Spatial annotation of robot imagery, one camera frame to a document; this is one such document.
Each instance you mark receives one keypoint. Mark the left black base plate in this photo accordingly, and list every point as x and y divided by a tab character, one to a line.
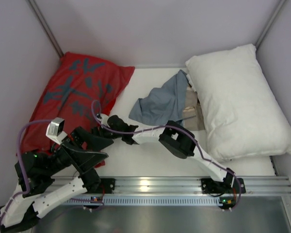
106	186

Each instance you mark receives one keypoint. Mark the white bare pillow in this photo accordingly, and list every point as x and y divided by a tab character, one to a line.
241	115

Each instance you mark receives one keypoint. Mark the right aluminium corner post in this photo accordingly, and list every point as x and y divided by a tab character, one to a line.
270	22

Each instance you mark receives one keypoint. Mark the white slotted cable duct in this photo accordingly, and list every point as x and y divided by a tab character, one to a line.
114	200

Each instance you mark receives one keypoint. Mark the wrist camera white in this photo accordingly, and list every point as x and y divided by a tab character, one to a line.
101	119
55	129

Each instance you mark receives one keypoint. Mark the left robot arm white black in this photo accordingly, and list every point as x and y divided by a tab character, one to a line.
29	202

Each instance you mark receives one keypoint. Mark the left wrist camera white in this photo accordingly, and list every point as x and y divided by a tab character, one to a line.
55	129

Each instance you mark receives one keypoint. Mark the blue grey pillowcase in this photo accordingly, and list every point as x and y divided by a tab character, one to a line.
163	103

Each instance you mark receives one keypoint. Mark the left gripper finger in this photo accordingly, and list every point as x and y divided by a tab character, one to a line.
86	159
97	143

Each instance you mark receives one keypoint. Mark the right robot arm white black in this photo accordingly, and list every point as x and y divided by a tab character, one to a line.
179	141

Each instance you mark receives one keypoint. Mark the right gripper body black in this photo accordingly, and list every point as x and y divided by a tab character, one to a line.
106	132

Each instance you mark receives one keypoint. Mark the beige grey pillowcase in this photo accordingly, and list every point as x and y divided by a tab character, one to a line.
192	116

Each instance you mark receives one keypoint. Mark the red pillowcase with grey print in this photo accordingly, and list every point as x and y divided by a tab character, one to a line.
80	83

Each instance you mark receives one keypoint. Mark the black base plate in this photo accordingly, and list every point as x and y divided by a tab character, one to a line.
106	186
210	186

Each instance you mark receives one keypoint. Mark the left aluminium corner post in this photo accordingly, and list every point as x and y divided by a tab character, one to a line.
45	26

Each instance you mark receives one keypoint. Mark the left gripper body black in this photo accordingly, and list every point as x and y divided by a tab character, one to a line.
75	144

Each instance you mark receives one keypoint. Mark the aluminium corner post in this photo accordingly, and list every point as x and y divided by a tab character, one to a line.
45	26
270	22

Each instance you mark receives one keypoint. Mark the aluminium mounting rail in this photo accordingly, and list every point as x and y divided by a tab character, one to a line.
254	185

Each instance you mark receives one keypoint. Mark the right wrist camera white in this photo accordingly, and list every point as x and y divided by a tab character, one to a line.
101	119

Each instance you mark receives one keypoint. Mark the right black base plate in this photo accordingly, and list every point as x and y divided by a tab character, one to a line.
210	186

